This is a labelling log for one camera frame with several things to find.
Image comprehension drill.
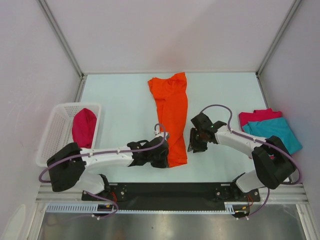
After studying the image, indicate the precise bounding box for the crimson t-shirt in basket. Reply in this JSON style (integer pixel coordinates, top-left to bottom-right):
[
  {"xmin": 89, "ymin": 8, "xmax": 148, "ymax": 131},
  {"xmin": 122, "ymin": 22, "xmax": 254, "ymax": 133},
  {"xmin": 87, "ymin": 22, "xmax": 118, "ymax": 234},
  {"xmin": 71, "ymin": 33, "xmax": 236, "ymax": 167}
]
[{"xmin": 71, "ymin": 108, "xmax": 97, "ymax": 149}]

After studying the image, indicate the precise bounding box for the folded teal t-shirt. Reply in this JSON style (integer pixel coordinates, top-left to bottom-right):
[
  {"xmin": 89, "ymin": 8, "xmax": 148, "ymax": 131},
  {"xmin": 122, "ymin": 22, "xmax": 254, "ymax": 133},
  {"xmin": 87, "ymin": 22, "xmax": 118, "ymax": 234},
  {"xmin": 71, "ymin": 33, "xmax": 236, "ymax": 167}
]
[{"xmin": 242, "ymin": 117, "xmax": 303, "ymax": 155}]

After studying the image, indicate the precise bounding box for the white plastic basket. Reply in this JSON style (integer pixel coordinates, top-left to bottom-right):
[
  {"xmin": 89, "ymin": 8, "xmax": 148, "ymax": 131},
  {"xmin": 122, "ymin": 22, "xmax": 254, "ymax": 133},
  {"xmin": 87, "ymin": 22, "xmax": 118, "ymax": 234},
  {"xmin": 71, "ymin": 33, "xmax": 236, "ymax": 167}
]
[{"xmin": 35, "ymin": 102, "xmax": 102, "ymax": 168}]

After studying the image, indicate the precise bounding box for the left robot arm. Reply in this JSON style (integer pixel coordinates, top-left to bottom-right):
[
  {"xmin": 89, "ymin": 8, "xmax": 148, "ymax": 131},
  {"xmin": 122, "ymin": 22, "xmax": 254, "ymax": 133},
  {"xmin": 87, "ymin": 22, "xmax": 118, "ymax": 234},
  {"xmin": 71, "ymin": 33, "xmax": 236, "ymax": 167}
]
[{"xmin": 46, "ymin": 132, "xmax": 170, "ymax": 200}]

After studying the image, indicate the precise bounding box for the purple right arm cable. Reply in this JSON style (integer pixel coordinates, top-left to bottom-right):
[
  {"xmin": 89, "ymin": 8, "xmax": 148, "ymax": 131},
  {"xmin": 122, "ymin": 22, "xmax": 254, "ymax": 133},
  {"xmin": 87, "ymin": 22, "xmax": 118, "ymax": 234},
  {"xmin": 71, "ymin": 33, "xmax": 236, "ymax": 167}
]
[{"xmin": 197, "ymin": 104, "xmax": 303, "ymax": 221}]

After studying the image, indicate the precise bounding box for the aluminium frame rail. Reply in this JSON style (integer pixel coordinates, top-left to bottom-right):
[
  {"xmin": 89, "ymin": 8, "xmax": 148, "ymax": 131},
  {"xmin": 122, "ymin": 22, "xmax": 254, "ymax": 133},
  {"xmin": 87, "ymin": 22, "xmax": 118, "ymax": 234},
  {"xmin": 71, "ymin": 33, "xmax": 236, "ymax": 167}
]
[{"xmin": 35, "ymin": 184, "xmax": 309, "ymax": 204}]

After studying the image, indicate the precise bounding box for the white cable duct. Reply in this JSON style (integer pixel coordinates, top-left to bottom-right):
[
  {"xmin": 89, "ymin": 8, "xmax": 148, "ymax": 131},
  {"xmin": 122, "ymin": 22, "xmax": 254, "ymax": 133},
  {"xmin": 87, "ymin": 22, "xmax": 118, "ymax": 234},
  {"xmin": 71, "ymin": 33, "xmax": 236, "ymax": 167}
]
[{"xmin": 45, "ymin": 203, "xmax": 249, "ymax": 215}]

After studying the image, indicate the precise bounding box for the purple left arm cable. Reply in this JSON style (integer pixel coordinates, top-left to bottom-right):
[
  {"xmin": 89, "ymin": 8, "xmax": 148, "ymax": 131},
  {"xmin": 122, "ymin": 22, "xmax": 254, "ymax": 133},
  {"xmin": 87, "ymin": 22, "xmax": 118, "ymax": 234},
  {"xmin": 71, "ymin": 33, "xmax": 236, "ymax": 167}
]
[{"xmin": 38, "ymin": 123, "xmax": 168, "ymax": 221}]

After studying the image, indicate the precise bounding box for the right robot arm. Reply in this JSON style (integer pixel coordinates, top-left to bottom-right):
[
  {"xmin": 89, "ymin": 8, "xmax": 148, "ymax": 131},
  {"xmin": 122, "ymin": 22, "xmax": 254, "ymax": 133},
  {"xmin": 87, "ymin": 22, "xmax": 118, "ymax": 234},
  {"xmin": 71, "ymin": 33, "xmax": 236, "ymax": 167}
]
[{"xmin": 188, "ymin": 112, "xmax": 297, "ymax": 201}]

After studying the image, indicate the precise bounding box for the folded crimson t-shirt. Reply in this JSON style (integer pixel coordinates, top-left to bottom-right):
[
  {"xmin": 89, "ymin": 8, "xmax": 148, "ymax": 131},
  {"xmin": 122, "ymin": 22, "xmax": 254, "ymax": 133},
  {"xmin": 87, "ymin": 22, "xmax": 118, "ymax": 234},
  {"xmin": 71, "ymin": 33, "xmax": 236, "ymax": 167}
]
[{"xmin": 238, "ymin": 107, "xmax": 283, "ymax": 160}]

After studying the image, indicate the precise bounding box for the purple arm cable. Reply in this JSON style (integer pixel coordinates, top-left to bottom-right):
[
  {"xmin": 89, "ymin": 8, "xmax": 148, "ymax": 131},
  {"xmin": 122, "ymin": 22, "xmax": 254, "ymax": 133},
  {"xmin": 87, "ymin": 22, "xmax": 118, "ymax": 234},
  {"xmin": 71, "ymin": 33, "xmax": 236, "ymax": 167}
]
[
  {"xmin": 38, "ymin": 123, "xmax": 168, "ymax": 221},
  {"xmin": 197, "ymin": 104, "xmax": 303, "ymax": 221}
]

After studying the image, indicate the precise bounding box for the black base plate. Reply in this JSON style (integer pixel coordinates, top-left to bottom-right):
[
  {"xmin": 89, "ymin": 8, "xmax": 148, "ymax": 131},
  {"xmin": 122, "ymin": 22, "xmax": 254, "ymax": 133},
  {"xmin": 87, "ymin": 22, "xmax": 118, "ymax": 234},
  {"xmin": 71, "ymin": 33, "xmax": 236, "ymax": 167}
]
[{"xmin": 82, "ymin": 181, "xmax": 261, "ymax": 211}]

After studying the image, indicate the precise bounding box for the orange t-shirt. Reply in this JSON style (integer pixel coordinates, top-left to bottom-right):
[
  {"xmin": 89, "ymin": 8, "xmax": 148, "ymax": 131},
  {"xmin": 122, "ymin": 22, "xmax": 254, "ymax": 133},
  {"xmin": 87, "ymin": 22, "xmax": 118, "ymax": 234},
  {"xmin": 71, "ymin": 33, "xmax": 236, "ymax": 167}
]
[{"xmin": 148, "ymin": 72, "xmax": 188, "ymax": 168}]

